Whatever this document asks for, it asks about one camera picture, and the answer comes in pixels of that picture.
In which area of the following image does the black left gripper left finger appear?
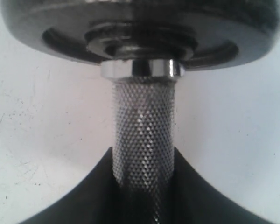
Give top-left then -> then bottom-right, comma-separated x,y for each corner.
22,147 -> 118,224

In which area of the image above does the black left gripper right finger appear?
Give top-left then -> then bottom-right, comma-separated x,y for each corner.
174,148 -> 264,224

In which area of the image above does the chrome threaded dumbbell bar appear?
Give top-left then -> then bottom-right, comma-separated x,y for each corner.
101,59 -> 184,224

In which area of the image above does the black weight plate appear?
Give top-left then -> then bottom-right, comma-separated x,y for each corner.
0,0 -> 280,70

